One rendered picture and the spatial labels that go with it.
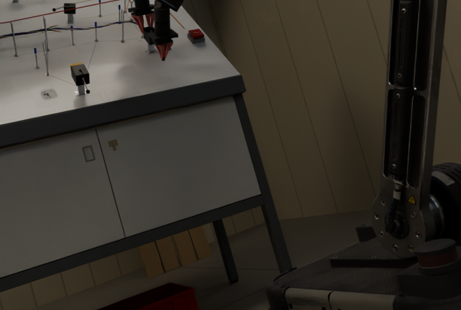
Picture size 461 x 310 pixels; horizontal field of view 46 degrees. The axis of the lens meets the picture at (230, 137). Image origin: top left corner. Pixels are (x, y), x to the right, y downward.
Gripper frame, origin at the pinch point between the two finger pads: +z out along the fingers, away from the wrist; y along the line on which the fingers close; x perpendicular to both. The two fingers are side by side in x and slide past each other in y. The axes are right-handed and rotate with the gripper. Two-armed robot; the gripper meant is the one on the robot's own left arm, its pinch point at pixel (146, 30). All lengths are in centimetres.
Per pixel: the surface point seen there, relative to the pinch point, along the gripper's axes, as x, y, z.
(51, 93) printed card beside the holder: 10.5, 44.2, 12.2
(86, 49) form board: -8.5, 22.7, 3.9
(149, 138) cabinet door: 27.1, 18.1, 32.9
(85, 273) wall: -130, 16, 178
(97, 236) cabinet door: 37, 47, 57
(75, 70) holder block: 17.7, 36.3, 4.5
